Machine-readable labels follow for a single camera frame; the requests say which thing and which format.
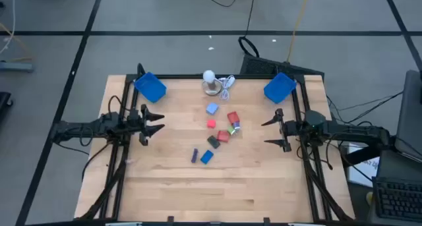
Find yellow hanging cable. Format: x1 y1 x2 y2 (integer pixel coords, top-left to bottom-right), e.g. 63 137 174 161
286 0 313 63

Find black charger block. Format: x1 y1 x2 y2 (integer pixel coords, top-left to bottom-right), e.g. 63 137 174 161
206 135 221 150

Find bulb lamp with wooden base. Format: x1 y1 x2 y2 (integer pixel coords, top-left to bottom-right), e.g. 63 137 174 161
201 69 224 96

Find orange floor cable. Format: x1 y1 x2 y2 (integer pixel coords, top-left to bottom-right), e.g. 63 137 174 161
0 21 34 63

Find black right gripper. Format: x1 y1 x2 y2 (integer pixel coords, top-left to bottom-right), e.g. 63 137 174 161
261 108 299 154

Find white floor cable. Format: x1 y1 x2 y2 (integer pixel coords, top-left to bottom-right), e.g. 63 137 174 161
0 0 17 55

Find white paper sign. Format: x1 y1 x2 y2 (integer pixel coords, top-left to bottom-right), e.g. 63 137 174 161
347 142 380 188

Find black mesh panel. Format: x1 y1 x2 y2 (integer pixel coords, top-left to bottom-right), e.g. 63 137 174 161
239 53 326 80

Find black keyboard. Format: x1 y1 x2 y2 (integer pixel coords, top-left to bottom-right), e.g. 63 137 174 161
372 176 422 222

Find black floor cable with loop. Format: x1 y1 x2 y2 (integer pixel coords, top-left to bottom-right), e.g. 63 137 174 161
237 0 260 58

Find black metal table frame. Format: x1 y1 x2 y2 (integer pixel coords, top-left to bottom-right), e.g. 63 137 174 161
78 63 355 223

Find grey laptop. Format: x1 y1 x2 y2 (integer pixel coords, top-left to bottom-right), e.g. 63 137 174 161
394 70 422 161

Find red charger block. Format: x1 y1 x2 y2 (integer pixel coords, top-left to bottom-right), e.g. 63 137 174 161
227 111 241 125

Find black desk bar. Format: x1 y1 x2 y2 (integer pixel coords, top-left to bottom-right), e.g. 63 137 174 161
343 136 397 168

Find blue plastic bin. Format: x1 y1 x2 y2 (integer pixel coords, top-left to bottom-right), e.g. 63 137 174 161
263 72 297 105
133 71 167 103

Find bright blue charger block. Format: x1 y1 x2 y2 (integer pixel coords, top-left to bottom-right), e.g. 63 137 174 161
200 150 214 165

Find red multiport USB charger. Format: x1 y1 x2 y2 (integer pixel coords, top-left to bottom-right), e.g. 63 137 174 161
216 130 231 143

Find grey floor strip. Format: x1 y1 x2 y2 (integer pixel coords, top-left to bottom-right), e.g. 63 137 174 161
0 61 34 73

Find white coiled cable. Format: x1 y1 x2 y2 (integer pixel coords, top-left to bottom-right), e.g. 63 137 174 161
216 74 237 101

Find light blue charger block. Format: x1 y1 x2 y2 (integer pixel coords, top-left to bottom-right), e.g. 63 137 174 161
206 102 220 116

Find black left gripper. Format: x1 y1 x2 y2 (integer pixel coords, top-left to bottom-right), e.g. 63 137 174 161
127 103 166 147

